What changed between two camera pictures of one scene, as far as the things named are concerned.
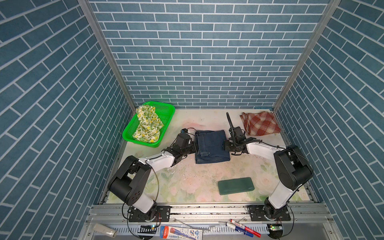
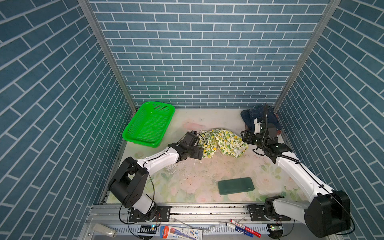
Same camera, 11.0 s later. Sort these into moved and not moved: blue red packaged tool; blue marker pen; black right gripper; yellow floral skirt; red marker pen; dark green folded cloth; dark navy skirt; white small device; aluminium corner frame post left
Moved: dark navy skirt; yellow floral skirt; black right gripper
Not moved: aluminium corner frame post left; blue red packaged tool; dark green folded cloth; red marker pen; blue marker pen; white small device
